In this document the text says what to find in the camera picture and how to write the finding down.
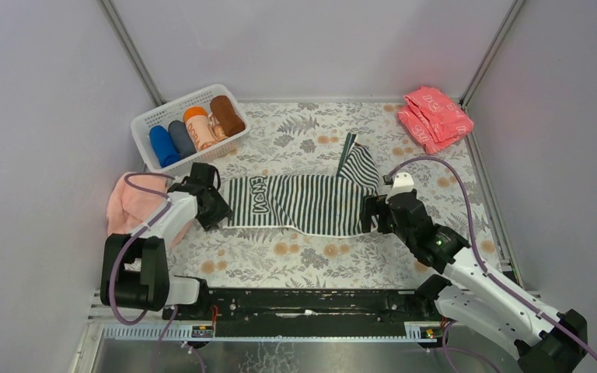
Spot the green white striped towel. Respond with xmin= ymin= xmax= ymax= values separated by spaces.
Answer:
xmin=223 ymin=133 xmax=380 ymax=238

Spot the brown towel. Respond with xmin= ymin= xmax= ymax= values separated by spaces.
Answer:
xmin=210 ymin=96 xmax=246 ymax=137

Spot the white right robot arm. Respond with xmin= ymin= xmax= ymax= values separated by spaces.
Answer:
xmin=361 ymin=190 xmax=588 ymax=372

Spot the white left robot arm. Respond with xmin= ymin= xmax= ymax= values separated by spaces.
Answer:
xmin=100 ymin=162 xmax=232 ymax=311

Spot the grey rolled towel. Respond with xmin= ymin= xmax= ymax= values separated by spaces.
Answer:
xmin=167 ymin=120 xmax=197 ymax=159

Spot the beige patterned rolled towel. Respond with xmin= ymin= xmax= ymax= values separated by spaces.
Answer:
xmin=208 ymin=113 xmax=229 ymax=142

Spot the blue rolled towel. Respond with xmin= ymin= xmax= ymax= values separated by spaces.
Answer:
xmin=149 ymin=125 xmax=181 ymax=168

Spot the orange rolled towel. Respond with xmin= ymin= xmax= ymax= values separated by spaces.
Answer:
xmin=183 ymin=106 xmax=218 ymax=152

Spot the white plastic basket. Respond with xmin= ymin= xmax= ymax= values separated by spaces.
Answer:
xmin=130 ymin=84 xmax=250 ymax=176

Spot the pink towel under striped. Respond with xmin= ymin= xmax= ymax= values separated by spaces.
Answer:
xmin=106 ymin=173 xmax=195 ymax=249

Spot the floral patterned table mat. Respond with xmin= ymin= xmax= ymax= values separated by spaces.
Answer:
xmin=168 ymin=103 xmax=504 ymax=289

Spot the pink patterned folded towel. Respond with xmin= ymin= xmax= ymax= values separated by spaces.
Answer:
xmin=397 ymin=86 xmax=474 ymax=155

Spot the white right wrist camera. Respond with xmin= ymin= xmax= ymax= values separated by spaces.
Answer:
xmin=383 ymin=172 xmax=414 ymax=203

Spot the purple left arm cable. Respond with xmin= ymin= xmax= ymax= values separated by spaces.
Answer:
xmin=107 ymin=172 xmax=181 ymax=373

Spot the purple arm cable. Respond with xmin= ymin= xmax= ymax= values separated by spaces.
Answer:
xmin=107 ymin=172 xmax=181 ymax=373
xmin=383 ymin=155 xmax=597 ymax=373

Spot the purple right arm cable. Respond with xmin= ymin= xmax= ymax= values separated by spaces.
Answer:
xmin=383 ymin=155 xmax=597 ymax=373

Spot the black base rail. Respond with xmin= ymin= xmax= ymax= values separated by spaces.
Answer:
xmin=176 ymin=288 xmax=444 ymax=339

